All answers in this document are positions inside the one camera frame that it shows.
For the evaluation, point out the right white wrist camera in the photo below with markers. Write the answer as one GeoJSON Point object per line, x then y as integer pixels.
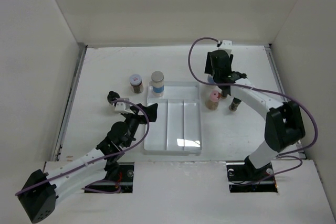
{"type": "Point", "coordinates": [225, 45]}

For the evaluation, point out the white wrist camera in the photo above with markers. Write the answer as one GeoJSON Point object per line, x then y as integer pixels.
{"type": "Point", "coordinates": [122, 107]}
{"type": "Point", "coordinates": [225, 45]}

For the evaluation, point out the grey lid brown spice jar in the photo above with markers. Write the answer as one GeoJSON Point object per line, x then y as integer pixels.
{"type": "Point", "coordinates": [136, 83]}

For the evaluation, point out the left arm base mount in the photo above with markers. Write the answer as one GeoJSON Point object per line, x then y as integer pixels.
{"type": "Point", "coordinates": [118, 181]}

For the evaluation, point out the pink cap spice bottle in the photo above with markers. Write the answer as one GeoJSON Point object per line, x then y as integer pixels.
{"type": "Point", "coordinates": [213, 100]}

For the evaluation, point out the white divided organizer tray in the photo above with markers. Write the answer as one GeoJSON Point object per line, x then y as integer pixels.
{"type": "Point", "coordinates": [177, 129]}

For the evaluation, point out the blue label bead jar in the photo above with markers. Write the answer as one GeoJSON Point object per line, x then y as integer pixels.
{"type": "Point", "coordinates": [210, 79]}
{"type": "Point", "coordinates": [157, 80]}

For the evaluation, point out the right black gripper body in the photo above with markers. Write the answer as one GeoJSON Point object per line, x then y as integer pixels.
{"type": "Point", "coordinates": [208, 68]}

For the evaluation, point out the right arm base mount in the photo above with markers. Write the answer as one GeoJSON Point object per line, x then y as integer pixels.
{"type": "Point", "coordinates": [244, 178]}

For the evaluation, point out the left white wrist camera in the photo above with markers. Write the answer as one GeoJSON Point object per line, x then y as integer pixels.
{"type": "Point", "coordinates": [122, 107]}

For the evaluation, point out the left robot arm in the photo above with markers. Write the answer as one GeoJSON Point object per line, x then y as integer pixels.
{"type": "Point", "coordinates": [43, 191]}

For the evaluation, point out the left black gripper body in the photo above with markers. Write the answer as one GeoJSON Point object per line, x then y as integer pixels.
{"type": "Point", "coordinates": [133, 121]}

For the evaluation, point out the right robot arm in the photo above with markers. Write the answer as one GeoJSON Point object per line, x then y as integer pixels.
{"type": "Point", "coordinates": [284, 125]}

